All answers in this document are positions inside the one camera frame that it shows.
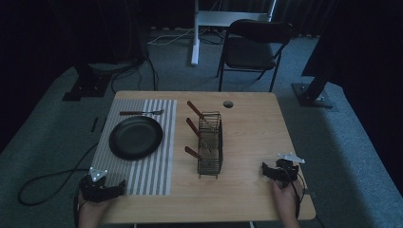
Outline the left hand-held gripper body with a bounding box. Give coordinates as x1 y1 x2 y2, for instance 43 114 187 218
79 166 112 203

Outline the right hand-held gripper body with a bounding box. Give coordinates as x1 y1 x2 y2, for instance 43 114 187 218
274 152 306 188

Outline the person's left hand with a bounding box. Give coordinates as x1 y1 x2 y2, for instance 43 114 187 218
77 190 112 228

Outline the person's right hand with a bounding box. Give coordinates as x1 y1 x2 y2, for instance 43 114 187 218
271 178 304 228

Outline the grey striped placemat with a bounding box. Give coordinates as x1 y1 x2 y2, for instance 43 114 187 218
90 98 178 197

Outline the black round plate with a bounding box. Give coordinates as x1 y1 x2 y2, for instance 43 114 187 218
108 115 164 162

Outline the dark table knife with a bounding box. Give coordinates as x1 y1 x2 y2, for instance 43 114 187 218
119 108 165 117

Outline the black folding chair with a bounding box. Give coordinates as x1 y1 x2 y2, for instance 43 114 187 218
216 18 295 93

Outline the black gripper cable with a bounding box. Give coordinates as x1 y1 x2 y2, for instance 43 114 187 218
280 164 307 220

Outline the black floor cable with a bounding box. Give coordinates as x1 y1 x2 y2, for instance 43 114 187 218
16 141 100 207

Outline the black wire cutlery rack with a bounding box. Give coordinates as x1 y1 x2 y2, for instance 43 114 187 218
197 110 224 180

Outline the brown-handled cutlery piece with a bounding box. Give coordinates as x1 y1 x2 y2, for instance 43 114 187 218
183 145 211 166
185 117 213 154
186 100 215 129

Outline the black stand with base plate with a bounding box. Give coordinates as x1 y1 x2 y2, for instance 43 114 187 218
291 47 335 110
62 60 112 103

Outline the black cable bundle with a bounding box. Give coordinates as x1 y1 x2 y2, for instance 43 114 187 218
109 47 160 95

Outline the white floor cable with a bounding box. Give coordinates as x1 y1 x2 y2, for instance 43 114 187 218
146 27 195 47

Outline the white desk frame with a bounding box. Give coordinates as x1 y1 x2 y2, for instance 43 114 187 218
190 0 278 67

